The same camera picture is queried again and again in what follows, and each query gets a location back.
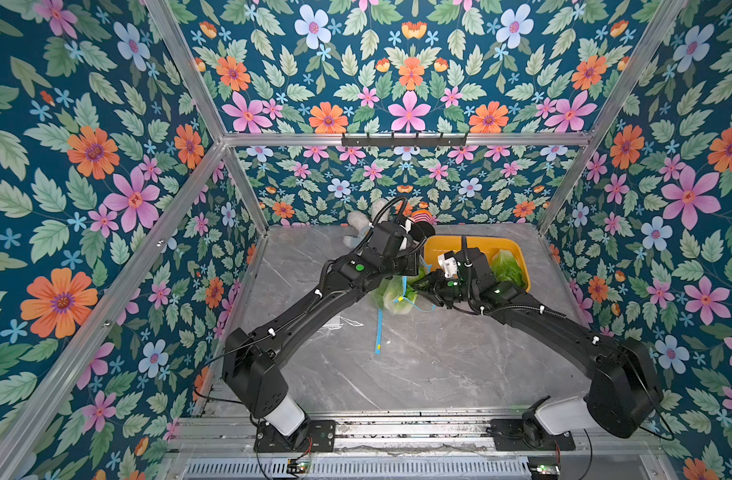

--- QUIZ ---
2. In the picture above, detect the green chinese cabbage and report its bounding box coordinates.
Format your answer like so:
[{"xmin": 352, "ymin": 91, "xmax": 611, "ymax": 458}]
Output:
[
  {"xmin": 490, "ymin": 250, "xmax": 527, "ymax": 289},
  {"xmin": 371, "ymin": 275, "xmax": 430, "ymax": 317}
]

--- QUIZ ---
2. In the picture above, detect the clear zipper bag blue seal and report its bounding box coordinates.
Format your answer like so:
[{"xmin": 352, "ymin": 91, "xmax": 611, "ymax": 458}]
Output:
[{"xmin": 368, "ymin": 269, "xmax": 439, "ymax": 318}]

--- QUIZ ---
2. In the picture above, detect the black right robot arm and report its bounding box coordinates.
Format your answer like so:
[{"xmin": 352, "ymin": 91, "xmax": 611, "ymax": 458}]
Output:
[{"xmin": 414, "ymin": 248, "xmax": 664, "ymax": 445}]

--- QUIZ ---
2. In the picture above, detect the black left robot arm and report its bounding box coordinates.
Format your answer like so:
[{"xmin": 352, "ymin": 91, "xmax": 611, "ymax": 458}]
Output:
[{"xmin": 221, "ymin": 218, "xmax": 435, "ymax": 445}]

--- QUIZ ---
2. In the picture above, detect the blue zipper strip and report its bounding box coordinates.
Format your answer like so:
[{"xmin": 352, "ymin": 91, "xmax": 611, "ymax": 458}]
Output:
[{"xmin": 374, "ymin": 308, "xmax": 384, "ymax": 355}]

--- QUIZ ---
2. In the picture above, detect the black striped plush toy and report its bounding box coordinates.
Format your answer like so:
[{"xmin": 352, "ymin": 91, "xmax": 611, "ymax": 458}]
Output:
[{"xmin": 404, "ymin": 209, "xmax": 436, "ymax": 242}]

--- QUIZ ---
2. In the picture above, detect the yellow plastic tray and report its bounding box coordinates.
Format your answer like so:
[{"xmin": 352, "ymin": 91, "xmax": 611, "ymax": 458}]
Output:
[{"xmin": 423, "ymin": 234, "xmax": 532, "ymax": 293}]

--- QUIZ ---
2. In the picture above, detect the white plush bunny blue shirt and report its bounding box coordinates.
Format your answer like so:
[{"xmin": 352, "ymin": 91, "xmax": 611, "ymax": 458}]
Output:
[{"xmin": 343, "ymin": 198, "xmax": 388, "ymax": 249}]

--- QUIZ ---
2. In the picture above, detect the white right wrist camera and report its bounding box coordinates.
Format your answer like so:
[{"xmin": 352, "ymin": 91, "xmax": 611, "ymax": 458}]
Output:
[{"xmin": 437, "ymin": 251, "xmax": 459, "ymax": 279}]

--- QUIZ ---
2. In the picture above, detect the black hook rail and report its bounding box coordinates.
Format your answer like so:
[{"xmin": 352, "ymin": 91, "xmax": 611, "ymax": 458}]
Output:
[{"xmin": 341, "ymin": 133, "xmax": 468, "ymax": 149}]

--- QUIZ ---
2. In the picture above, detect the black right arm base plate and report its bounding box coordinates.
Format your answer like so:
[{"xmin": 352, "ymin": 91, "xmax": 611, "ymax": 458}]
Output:
[{"xmin": 486, "ymin": 396, "xmax": 576, "ymax": 453}]

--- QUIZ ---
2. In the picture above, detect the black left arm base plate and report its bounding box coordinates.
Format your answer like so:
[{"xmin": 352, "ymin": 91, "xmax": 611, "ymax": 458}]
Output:
[{"xmin": 254, "ymin": 419, "xmax": 337, "ymax": 453}]

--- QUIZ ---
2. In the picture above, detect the aluminium mounting rail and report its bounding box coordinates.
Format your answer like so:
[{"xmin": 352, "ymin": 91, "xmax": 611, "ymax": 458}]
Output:
[{"xmin": 162, "ymin": 408, "xmax": 667, "ymax": 473}]

